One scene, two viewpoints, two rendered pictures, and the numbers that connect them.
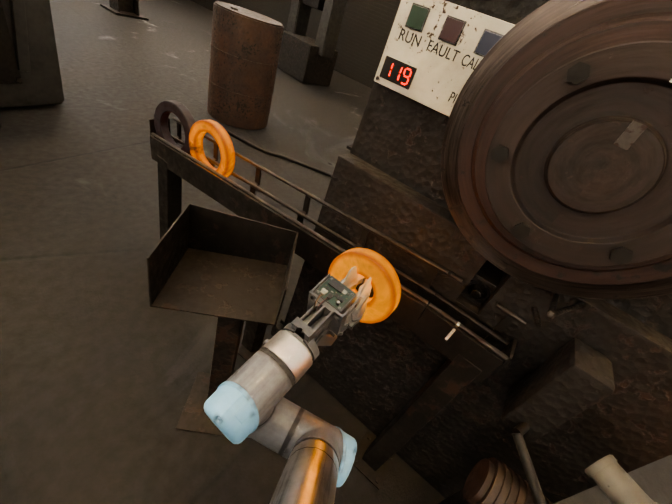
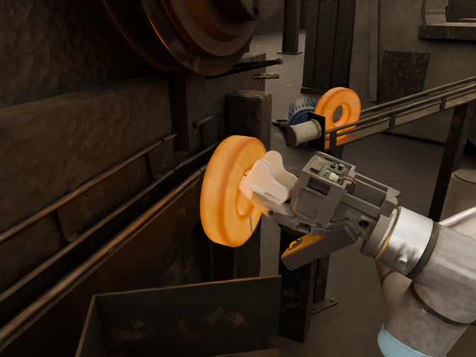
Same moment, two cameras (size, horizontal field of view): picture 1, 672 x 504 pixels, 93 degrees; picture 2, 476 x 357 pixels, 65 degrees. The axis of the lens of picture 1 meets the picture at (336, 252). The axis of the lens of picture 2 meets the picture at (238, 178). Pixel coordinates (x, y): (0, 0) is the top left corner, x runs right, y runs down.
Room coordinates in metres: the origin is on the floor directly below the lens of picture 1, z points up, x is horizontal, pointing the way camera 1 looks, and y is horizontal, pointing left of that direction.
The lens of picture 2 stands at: (0.48, 0.40, 0.99)
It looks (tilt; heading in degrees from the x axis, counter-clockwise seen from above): 25 degrees down; 273
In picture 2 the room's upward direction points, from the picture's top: straight up
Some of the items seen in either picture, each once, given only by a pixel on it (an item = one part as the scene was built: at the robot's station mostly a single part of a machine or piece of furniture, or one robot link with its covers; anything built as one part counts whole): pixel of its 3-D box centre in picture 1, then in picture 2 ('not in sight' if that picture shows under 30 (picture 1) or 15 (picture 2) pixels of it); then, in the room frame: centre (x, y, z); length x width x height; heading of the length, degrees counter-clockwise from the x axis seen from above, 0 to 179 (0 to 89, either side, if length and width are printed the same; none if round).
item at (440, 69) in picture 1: (440, 59); not in sight; (0.81, -0.06, 1.15); 0.26 x 0.02 x 0.18; 67
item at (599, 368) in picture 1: (552, 390); (248, 137); (0.50, -0.55, 0.68); 0.11 x 0.08 x 0.24; 157
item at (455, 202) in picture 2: not in sight; (453, 246); (-0.20, -0.69, 0.26); 0.12 x 0.12 x 0.52
